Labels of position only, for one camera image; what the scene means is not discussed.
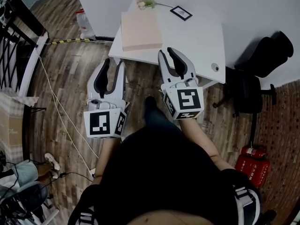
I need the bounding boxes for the person's right forearm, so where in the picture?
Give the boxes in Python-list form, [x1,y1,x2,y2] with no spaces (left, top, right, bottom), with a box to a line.
[179,118,235,171]

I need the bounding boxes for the black picture frame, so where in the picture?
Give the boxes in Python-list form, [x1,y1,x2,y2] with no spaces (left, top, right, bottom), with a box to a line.
[170,5,193,22]

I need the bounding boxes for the yellow black striped cable cover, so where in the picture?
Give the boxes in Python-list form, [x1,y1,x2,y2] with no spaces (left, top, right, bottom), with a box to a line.
[45,38,91,45]

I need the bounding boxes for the red fire extinguisher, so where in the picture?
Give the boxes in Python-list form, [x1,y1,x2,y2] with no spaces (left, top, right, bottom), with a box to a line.
[241,145,267,159]

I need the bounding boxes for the clear plastic water jug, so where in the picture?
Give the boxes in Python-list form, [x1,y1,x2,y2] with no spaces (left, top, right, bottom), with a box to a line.
[76,8,96,40]

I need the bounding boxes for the artificial flower sprig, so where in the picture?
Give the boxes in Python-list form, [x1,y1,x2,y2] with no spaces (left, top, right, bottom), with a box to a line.
[136,0,174,10]

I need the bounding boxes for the black metal railing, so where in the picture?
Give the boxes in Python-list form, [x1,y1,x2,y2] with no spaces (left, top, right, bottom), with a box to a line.
[0,0,50,96]

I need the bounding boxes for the cardboard box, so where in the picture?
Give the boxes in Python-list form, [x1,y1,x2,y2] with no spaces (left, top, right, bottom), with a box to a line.
[0,88,39,164]

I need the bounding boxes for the red fire extinguisher box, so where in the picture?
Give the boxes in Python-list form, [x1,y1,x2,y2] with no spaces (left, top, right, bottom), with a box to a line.
[234,155,270,188]

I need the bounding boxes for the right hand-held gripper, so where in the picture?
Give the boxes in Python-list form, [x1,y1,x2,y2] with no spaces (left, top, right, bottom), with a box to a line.
[157,47,204,120]

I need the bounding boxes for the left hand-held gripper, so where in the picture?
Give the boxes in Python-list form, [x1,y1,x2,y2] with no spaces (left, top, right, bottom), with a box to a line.
[83,58,129,140]

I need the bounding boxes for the grey swivel chair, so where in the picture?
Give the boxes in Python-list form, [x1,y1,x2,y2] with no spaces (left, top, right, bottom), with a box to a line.
[16,181,49,212]

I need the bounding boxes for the person's black shirt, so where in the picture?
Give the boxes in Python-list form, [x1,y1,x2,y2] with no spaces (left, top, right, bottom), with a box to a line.
[67,125,262,225]

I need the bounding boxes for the black cable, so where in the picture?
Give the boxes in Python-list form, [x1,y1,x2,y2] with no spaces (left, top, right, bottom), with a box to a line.
[53,171,94,183]

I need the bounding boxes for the white cable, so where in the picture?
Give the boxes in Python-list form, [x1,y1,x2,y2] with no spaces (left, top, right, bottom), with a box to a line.
[37,52,100,159]

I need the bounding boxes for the pink box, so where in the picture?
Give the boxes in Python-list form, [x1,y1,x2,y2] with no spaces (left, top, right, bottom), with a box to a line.
[120,11,163,52]

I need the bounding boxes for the black office chair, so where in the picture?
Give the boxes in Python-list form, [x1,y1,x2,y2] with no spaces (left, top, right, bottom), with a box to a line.
[212,30,295,145]

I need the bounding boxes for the person's leg in dark trousers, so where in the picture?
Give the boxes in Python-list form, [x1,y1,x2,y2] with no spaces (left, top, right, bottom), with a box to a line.
[143,96,183,135]

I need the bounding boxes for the person's left forearm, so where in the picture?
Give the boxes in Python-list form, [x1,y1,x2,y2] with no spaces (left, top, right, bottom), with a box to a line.
[93,137,122,185]

